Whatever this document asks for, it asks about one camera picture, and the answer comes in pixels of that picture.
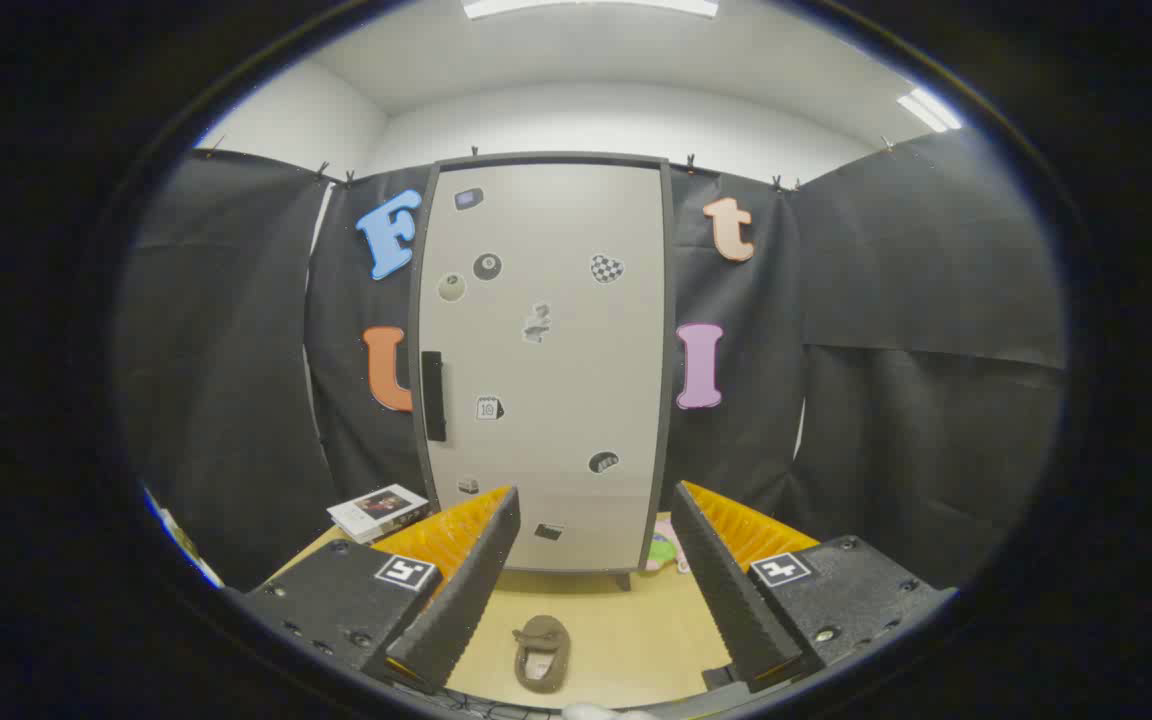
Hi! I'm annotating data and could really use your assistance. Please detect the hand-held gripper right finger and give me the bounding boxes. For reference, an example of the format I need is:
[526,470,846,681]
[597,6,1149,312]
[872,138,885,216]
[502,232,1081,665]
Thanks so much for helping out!
[669,480,959,693]

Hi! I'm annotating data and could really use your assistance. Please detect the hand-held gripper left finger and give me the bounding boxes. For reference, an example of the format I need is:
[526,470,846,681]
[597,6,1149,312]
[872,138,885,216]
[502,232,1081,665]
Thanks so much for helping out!
[231,486,522,696]

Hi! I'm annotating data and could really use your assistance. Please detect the brown fuzzy shoe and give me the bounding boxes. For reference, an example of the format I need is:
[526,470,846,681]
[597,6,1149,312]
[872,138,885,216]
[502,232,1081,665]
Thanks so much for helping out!
[512,615,572,694]

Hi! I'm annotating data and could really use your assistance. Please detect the black cabinet door handle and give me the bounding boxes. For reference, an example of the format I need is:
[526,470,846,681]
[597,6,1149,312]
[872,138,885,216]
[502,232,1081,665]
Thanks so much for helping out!
[421,351,448,442]

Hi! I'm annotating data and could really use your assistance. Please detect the grey shoe cabinet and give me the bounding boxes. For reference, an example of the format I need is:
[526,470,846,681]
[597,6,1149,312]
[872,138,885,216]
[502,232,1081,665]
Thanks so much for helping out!
[406,152,677,591]

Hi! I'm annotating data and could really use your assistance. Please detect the pink and green plush toy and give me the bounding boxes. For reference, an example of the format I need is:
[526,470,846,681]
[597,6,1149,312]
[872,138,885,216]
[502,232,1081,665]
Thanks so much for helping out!
[648,518,692,575]

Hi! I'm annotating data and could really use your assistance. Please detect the white book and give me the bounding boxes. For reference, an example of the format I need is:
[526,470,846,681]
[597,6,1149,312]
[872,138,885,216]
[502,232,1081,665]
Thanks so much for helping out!
[326,484,431,545]

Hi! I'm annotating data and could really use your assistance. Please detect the black backdrop cloth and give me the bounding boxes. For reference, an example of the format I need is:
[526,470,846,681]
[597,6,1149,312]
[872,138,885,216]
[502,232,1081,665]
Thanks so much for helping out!
[116,128,1069,591]

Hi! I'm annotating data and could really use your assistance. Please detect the short ceiling light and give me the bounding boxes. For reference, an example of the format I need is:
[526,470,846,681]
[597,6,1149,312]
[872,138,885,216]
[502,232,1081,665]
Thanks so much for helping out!
[898,87,964,133]

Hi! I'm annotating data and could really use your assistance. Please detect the long ceiling light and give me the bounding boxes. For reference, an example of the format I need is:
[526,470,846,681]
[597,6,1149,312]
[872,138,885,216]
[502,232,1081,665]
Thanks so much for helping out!
[463,0,719,19]

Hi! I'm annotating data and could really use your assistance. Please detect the tangled cables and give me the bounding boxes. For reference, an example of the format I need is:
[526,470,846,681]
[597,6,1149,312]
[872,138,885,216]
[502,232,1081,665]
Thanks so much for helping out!
[426,688,527,717]

